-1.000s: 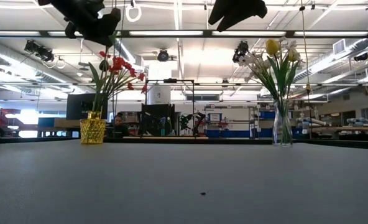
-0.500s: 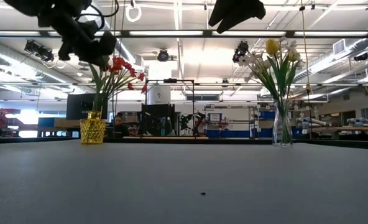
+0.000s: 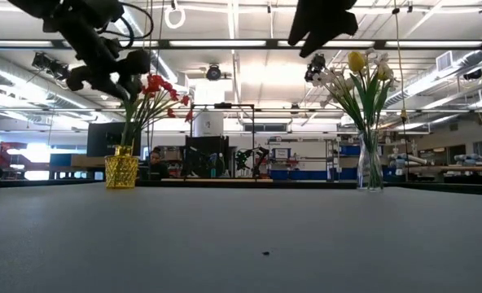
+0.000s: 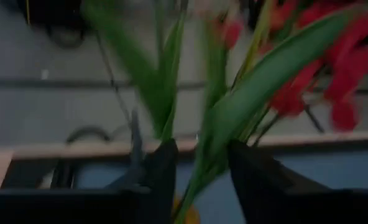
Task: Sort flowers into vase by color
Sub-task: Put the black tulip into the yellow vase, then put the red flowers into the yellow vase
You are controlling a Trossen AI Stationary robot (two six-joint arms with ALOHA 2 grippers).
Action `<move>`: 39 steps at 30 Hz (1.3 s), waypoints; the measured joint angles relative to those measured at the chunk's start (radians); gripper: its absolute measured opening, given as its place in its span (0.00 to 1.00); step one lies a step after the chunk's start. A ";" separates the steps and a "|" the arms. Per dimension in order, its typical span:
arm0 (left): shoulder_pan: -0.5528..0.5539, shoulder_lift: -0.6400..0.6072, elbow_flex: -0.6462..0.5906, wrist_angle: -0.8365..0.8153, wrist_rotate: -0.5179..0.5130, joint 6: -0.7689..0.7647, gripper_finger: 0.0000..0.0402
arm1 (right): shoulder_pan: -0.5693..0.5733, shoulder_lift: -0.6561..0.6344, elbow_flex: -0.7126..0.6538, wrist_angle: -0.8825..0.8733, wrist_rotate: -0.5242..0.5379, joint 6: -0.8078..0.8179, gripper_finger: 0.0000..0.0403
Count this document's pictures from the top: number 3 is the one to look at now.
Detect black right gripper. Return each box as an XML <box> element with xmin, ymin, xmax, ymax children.
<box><xmin>287</xmin><ymin>0</ymin><xmax>359</xmax><ymax>59</ymax></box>

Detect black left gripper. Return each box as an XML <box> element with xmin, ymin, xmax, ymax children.
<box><xmin>66</xmin><ymin>30</ymin><xmax>144</xmax><ymax>102</ymax></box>

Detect red artificial flower bunch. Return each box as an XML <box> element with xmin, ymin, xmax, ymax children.
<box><xmin>120</xmin><ymin>72</ymin><xmax>195</xmax><ymax>158</ymax></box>

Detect yellow faceted glass vase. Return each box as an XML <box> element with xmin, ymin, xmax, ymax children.
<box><xmin>104</xmin><ymin>145</ymin><xmax>140</xmax><ymax>190</ymax></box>

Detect clear glass vase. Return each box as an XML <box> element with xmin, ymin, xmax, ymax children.
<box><xmin>356</xmin><ymin>129</ymin><xmax>385</xmax><ymax>192</ymax></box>

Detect black monitor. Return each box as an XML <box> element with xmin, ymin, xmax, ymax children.
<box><xmin>86</xmin><ymin>121</ymin><xmax>142</xmax><ymax>158</ymax></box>

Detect black ceiling mounted device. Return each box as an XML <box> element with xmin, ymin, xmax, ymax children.
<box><xmin>31</xmin><ymin>51</ymin><xmax>72</xmax><ymax>81</ymax></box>

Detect person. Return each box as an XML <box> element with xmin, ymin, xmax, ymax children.
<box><xmin>145</xmin><ymin>146</ymin><xmax>171</xmax><ymax>181</ymax></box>

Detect black round ceiling lamp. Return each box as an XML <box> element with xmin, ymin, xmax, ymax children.
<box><xmin>205</xmin><ymin>63</ymin><xmax>222</xmax><ymax>81</ymax></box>

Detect black screen panel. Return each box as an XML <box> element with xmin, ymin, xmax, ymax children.
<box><xmin>183</xmin><ymin>135</ymin><xmax>230</xmax><ymax>178</ymax></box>

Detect blue storage bin row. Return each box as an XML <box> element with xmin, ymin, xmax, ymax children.
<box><xmin>269</xmin><ymin>168</ymin><xmax>358</xmax><ymax>181</ymax></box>

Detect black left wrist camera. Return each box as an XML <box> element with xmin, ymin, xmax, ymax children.
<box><xmin>116</xmin><ymin>49</ymin><xmax>151</xmax><ymax>77</ymax></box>

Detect black camera on rig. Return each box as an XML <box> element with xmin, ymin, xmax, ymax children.
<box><xmin>305</xmin><ymin>53</ymin><xmax>326</xmax><ymax>82</ymax></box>

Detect black overhead frame bar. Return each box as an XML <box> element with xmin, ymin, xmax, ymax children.
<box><xmin>0</xmin><ymin>38</ymin><xmax>482</xmax><ymax>50</ymax></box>

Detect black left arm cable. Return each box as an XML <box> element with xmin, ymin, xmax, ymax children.
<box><xmin>98</xmin><ymin>2</ymin><xmax>156</xmax><ymax>41</ymax></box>

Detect white hanging ring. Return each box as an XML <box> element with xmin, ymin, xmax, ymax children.
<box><xmin>163</xmin><ymin>0</ymin><xmax>186</xmax><ymax>30</ymax></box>

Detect black metal frame stand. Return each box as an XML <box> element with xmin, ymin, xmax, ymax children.
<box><xmin>189</xmin><ymin>102</ymin><xmax>256</xmax><ymax>180</ymax></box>

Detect thin hanging cable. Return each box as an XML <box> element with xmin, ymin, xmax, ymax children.
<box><xmin>392</xmin><ymin>0</ymin><xmax>410</xmax><ymax>180</ymax></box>

